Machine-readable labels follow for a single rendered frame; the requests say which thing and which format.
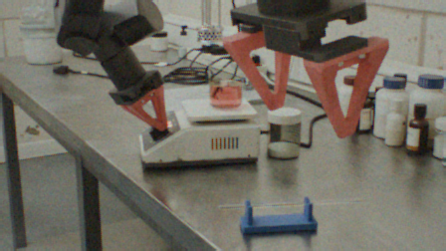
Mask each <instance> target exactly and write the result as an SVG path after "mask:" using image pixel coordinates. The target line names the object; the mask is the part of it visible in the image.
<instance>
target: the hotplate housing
mask: <svg viewBox="0 0 446 251"><path fill-rule="evenodd" d="M175 114H176V116H177V120H178V122H179V125H180V127H181V130H180V131H178V132H177V133H175V134H173V135H171V136H170V137H169V138H167V139H165V140H163V141H162V142H160V143H159V144H156V145H155V146H154V147H152V148H151V149H149V150H147V151H143V143H142V138H141V135H140V136H139V142H140V148H141V158H142V162H143V163H144V167H170V166H182V165H195V164H219V163H231V162H256V161H258V155H260V135H261V134H262V130H261V129H260V125H258V123H257V122H256V121H255V119H245V120H231V121H200V122H192V121H189V120H188V119H187V117H186V114H185V113H184V109H181V110H179V111H176V112H175Z"/></svg>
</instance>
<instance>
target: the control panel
mask: <svg viewBox="0 0 446 251"><path fill-rule="evenodd" d="M167 121H168V122H170V123H169V124H168V125H172V126H169V127H168V129H169V132H168V134H167V135H166V136H164V137H163V138H161V139H160V140H152V138H151V136H150V134H149V133H148V132H149V131H150V129H151V128H152V126H150V127H149V128H148V129H146V130H144V131H142V132H141V138H142V143H143V151H147V150H149V149H151V148H152V147H154V146H155V145H156V144H159V143H160V142H162V141H163V140H165V139H167V138H169V137H170V136H171V135H173V134H175V133H177V132H178V131H180V130H181V127H180V125H179V122H178V120H177V116H176V114H175V112H174V113H173V114H170V116H167Z"/></svg>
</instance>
